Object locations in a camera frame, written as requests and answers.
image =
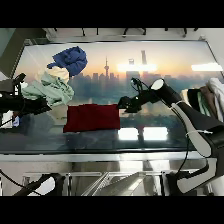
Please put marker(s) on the red garment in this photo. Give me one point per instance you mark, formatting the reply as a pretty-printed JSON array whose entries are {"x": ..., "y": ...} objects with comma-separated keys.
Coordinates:
[{"x": 91, "y": 117}]

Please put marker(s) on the white garment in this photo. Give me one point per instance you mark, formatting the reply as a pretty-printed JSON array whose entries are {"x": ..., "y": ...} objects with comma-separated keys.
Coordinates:
[{"x": 218, "y": 94}]

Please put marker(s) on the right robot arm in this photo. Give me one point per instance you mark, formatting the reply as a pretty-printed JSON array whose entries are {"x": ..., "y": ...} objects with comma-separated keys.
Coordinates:
[{"x": 197, "y": 122}]

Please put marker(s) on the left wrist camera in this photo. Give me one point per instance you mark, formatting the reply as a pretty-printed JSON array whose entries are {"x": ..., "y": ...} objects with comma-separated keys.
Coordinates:
[{"x": 19, "y": 78}]

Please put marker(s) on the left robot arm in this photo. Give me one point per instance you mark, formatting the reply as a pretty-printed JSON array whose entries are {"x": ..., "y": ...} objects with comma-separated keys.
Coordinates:
[{"x": 20, "y": 104}]

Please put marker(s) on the silver frame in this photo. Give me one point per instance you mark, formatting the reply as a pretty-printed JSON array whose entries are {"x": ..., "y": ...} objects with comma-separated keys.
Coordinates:
[{"x": 110, "y": 185}]

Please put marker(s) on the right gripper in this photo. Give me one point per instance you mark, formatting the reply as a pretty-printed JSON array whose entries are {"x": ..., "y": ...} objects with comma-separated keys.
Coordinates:
[{"x": 130, "y": 103}]

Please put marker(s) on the cream garment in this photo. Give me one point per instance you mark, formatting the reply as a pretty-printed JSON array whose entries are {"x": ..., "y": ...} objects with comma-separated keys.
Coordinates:
[{"x": 60, "y": 71}]

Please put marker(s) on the brown garment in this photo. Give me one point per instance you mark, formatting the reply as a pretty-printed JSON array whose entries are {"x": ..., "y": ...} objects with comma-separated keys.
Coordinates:
[{"x": 207, "y": 100}]

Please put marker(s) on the pale green garment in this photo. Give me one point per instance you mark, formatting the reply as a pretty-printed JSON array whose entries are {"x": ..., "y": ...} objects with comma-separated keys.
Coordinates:
[{"x": 53, "y": 89}]

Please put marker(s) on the black garment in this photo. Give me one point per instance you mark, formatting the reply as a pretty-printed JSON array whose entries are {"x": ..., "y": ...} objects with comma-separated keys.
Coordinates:
[{"x": 192, "y": 96}]

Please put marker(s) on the blue garment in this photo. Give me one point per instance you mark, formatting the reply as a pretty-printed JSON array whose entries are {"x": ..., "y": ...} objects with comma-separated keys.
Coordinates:
[{"x": 71, "y": 59}]

